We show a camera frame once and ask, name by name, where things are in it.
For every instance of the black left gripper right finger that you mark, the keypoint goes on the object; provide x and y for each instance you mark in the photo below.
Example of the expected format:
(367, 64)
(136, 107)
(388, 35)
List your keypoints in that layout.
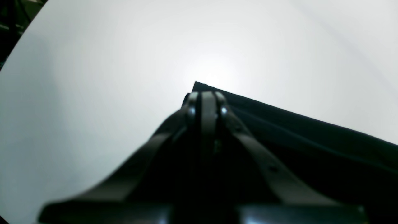
(299, 203)

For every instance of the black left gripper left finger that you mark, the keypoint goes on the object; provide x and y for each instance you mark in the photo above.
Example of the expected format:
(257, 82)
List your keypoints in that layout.
(131, 194)

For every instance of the black T-shirt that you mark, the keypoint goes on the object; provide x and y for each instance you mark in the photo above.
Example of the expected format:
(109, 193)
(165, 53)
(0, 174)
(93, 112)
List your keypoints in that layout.
(342, 163)

